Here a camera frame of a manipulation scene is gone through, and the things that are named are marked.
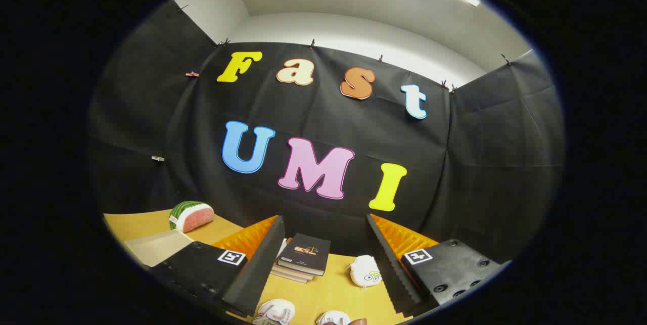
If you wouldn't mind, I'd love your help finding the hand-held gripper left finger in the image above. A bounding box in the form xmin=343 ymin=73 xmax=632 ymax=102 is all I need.
xmin=150 ymin=215 xmax=286 ymax=318

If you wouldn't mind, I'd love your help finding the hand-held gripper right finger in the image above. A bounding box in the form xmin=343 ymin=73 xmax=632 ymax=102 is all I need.
xmin=366 ymin=213 xmax=512 ymax=315

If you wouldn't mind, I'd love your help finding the white canvas shoe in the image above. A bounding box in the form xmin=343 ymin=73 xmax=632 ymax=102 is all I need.
xmin=316 ymin=310 xmax=352 ymax=325
xmin=253 ymin=299 xmax=297 ymax=325

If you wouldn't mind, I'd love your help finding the cream fabric storage box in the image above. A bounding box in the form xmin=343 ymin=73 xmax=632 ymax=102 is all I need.
xmin=124 ymin=229 xmax=195 ymax=268

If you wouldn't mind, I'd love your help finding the white plush toy with eyes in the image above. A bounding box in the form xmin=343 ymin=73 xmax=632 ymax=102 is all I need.
xmin=349 ymin=255 xmax=382 ymax=288

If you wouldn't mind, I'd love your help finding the tan paperback book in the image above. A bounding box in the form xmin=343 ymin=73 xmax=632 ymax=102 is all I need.
xmin=274 ymin=263 xmax=316 ymax=281
xmin=269 ymin=268 xmax=310 ymax=284

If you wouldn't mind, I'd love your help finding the black hardcover book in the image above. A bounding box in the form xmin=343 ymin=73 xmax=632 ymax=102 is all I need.
xmin=291 ymin=234 xmax=332 ymax=276

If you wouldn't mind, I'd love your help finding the watermelon slice plush toy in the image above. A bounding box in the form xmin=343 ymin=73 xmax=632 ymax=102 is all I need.
xmin=169 ymin=201 xmax=215 ymax=234

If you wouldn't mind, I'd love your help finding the black backdrop cloth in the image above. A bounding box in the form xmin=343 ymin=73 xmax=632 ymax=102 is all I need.
xmin=87 ymin=0 xmax=565 ymax=265

